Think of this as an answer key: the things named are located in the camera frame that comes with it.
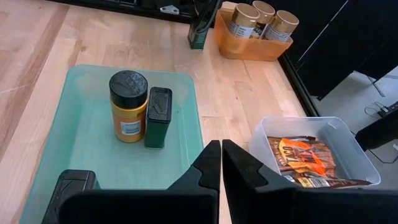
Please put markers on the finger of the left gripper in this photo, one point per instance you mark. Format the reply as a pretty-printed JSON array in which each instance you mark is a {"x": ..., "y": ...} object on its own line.
[
  {"x": 199, "y": 14},
  {"x": 213, "y": 15}
]

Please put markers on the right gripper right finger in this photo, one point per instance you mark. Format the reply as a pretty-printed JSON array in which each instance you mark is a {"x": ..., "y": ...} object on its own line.
[{"x": 295, "y": 208}]

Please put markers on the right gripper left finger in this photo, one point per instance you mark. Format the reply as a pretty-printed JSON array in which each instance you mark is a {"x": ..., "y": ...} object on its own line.
[{"x": 140, "y": 208}]

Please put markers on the black pepper tin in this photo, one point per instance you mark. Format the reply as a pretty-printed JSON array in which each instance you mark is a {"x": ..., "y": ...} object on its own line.
[
  {"x": 197, "y": 39},
  {"x": 158, "y": 116},
  {"x": 74, "y": 180}
]

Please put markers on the taco seasoning packet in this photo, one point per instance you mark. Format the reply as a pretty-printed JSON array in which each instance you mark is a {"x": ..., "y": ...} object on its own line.
[
  {"x": 329, "y": 183},
  {"x": 298, "y": 155}
]

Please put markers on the black lid gold jar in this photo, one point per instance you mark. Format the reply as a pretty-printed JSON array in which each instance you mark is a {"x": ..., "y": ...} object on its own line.
[{"x": 127, "y": 124}]

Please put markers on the orange translucent bin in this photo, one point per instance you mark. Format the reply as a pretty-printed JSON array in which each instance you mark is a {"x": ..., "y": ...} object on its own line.
[{"x": 248, "y": 49}]

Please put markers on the teal translucent tray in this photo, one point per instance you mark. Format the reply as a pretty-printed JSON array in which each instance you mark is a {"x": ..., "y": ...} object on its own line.
[{"x": 93, "y": 161}]

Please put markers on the clear plastic bin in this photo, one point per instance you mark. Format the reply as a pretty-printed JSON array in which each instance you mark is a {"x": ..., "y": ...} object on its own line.
[{"x": 348, "y": 146}]

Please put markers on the black pole stand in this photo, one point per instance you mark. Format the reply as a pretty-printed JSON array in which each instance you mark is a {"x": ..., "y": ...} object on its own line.
[{"x": 377, "y": 130}]

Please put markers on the black curtain partition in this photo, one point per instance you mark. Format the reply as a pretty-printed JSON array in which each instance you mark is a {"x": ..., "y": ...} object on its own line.
[{"x": 342, "y": 46}]

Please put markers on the silver frame bracket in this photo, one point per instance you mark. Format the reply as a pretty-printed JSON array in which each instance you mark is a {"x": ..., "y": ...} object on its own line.
[{"x": 169, "y": 9}]

